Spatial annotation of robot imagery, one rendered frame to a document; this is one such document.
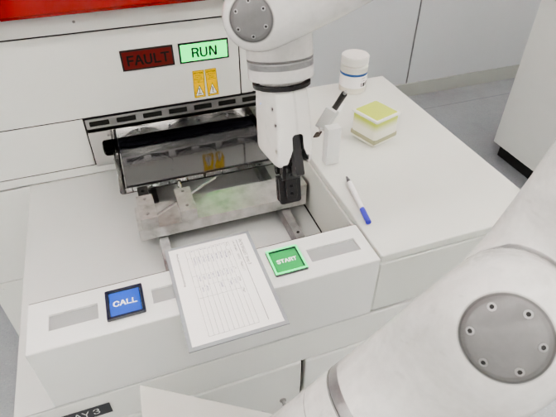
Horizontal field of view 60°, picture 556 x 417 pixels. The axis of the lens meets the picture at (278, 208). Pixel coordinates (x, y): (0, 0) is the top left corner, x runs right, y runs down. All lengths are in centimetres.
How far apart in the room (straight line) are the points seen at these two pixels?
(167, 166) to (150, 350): 49
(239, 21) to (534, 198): 34
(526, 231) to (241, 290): 42
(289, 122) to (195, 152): 60
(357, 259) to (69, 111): 75
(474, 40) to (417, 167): 268
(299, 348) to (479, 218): 41
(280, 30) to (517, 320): 34
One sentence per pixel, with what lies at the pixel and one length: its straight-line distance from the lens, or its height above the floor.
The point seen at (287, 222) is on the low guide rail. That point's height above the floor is 85.
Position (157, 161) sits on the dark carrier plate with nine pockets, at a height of 90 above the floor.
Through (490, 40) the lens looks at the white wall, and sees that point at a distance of 376.
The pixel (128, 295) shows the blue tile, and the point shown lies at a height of 96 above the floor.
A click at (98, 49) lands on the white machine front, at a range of 116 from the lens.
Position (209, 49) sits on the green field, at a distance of 119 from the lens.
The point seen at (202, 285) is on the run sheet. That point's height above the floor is 96.
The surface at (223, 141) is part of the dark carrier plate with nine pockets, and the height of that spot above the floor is 90.
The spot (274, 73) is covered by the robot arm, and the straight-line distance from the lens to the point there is 59.
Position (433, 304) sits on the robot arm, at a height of 123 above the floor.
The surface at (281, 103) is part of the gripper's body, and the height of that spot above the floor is 126.
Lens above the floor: 154
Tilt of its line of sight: 40 degrees down
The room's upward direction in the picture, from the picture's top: straight up
